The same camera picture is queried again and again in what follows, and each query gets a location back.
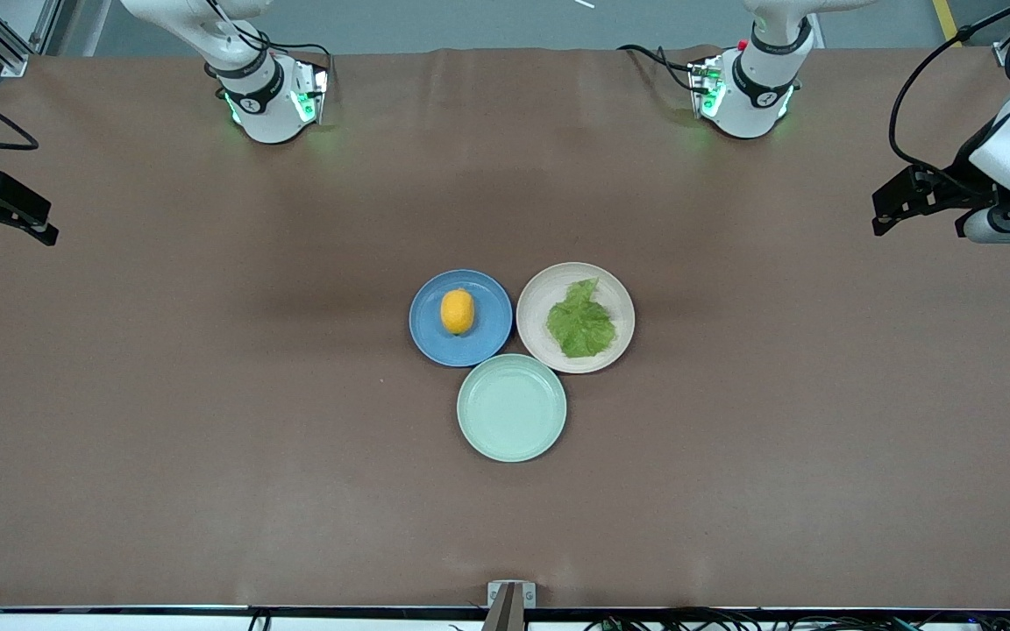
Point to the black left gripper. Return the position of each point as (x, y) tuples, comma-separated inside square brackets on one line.
[(959, 174)]

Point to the green lettuce leaf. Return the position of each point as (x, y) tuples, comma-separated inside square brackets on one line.
[(580, 326)]

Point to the yellow lemon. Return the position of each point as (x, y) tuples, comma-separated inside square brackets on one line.
[(458, 311)]

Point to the silver left base connector box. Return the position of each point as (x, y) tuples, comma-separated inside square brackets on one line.
[(705, 88)]

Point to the silver base connector box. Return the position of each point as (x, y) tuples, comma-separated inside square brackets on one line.
[(310, 92), (705, 88)]

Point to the brown table cover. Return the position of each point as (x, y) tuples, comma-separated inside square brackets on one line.
[(207, 394)]

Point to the silver right base connector box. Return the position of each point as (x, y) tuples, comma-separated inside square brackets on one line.
[(310, 92)]

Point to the beige plate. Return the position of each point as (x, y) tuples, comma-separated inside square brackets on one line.
[(537, 302)]

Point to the blue plate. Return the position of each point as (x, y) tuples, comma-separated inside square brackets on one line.
[(435, 337)]

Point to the mint green plate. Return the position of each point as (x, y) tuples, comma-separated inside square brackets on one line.
[(511, 407)]

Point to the grey metal table bracket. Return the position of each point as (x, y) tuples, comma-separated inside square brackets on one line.
[(511, 596)]

